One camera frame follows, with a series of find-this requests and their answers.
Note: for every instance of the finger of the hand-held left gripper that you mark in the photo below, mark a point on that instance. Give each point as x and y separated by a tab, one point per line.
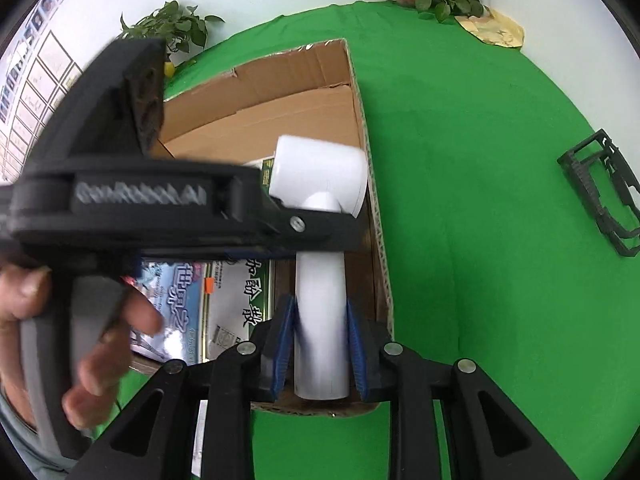
320	235

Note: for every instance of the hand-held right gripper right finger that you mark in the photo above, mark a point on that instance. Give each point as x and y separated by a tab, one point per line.
356	347

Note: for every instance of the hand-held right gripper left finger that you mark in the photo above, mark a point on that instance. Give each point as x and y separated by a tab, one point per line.
284	342

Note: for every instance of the white handheld fan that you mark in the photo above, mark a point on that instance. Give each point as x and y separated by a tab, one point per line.
320	300

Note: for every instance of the large cardboard box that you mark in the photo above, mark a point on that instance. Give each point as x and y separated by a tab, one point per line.
300	110

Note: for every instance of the person's left forearm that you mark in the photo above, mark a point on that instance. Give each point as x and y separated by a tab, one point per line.
20	440

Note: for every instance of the person's left hand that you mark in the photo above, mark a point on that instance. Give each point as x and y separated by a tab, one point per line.
140	317

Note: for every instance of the white green printed box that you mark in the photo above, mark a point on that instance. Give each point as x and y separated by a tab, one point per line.
235	305

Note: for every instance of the blue picture book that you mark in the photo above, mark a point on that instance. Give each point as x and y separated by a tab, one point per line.
170	305

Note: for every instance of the green tablecloth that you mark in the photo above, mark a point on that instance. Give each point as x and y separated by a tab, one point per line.
475	210

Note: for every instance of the large bushy potted plant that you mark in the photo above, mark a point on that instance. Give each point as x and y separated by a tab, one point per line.
170	25

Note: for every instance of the gold foil packet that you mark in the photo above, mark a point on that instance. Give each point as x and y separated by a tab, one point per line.
492	30

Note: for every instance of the black plastic holder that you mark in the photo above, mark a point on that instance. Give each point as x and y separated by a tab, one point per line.
600	190

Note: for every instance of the row of framed wall certificates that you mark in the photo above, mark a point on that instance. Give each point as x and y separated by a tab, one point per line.
40	75

